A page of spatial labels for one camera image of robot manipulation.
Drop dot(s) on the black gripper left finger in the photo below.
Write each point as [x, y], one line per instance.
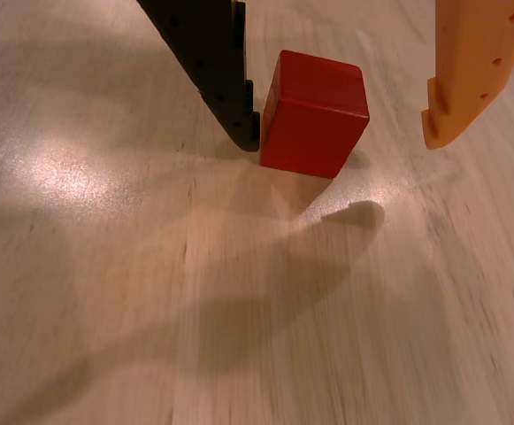
[214, 62]

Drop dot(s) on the red wooden cube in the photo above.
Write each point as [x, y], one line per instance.
[312, 128]

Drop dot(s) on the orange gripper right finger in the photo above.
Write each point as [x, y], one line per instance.
[469, 75]

